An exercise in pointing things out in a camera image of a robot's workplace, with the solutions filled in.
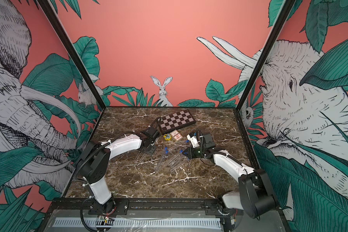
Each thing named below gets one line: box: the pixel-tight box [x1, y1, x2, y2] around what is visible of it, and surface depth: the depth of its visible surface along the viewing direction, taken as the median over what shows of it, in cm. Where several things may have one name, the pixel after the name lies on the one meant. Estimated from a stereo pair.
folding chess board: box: [159, 109, 197, 134], surface depth 110 cm
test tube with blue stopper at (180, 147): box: [169, 139, 191, 155], surface depth 100 cm
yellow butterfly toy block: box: [162, 133, 172, 141], surface depth 103 cm
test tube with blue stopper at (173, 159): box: [167, 149, 184, 165], surface depth 94 cm
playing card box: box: [169, 129, 184, 142], surface depth 103 cm
